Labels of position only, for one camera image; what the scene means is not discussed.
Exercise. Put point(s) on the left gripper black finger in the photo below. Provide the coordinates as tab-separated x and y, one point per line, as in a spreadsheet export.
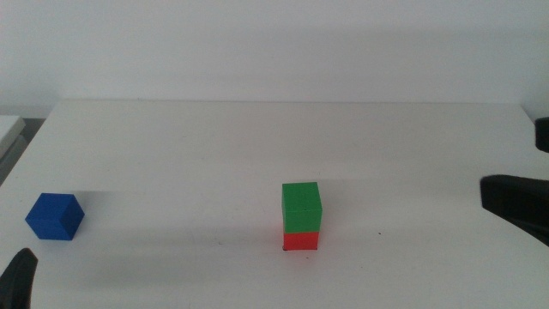
17	283

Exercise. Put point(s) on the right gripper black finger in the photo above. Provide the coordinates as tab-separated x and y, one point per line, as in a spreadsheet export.
519	199
543	135

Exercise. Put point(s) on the blue cube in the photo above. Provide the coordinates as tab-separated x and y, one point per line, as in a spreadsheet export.
51	216

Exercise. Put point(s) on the green cube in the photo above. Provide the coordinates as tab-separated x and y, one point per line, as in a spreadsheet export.
301	208

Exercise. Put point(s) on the red cube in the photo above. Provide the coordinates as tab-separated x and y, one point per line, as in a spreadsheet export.
300	241

